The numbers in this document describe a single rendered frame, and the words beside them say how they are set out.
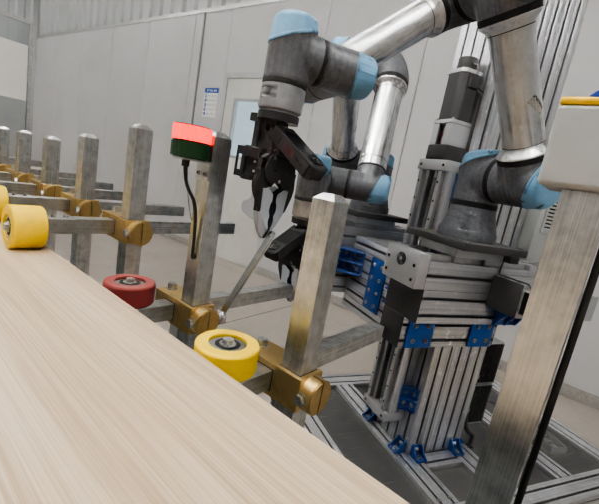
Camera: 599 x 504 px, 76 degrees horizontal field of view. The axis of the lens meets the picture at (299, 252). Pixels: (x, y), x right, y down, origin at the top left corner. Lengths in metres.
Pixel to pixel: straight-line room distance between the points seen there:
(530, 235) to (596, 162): 1.12
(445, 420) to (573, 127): 1.35
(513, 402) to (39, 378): 0.43
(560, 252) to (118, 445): 0.39
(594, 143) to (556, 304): 0.13
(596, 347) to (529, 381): 2.81
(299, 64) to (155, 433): 0.55
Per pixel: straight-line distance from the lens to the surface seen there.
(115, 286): 0.66
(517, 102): 0.97
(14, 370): 0.46
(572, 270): 0.39
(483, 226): 1.09
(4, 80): 3.14
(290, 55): 0.67
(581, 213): 0.39
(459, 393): 1.60
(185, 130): 0.62
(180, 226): 0.99
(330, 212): 0.48
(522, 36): 0.96
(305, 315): 0.51
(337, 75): 0.71
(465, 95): 1.38
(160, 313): 0.72
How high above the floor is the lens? 1.12
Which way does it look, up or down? 11 degrees down
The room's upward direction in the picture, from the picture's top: 10 degrees clockwise
